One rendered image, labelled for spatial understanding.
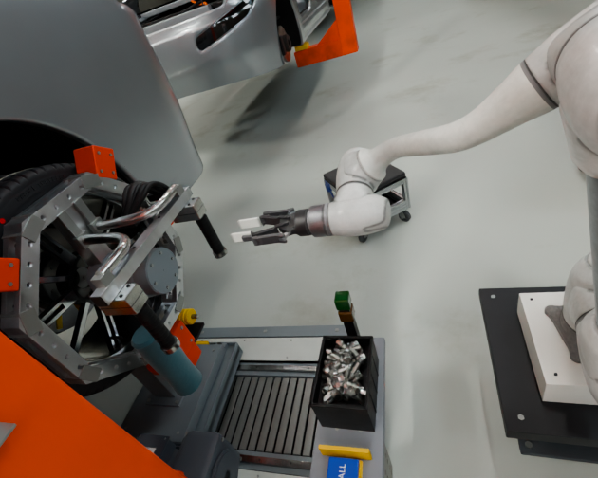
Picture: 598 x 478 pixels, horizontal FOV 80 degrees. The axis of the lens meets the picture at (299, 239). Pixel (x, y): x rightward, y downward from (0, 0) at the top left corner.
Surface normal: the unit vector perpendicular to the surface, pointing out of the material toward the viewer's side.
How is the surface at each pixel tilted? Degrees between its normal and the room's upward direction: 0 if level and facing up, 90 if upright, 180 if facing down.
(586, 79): 60
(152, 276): 90
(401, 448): 0
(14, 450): 90
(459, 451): 0
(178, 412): 0
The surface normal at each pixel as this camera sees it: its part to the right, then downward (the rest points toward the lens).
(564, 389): -0.22, 0.64
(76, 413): 0.94, -0.10
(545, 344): -0.30, -0.75
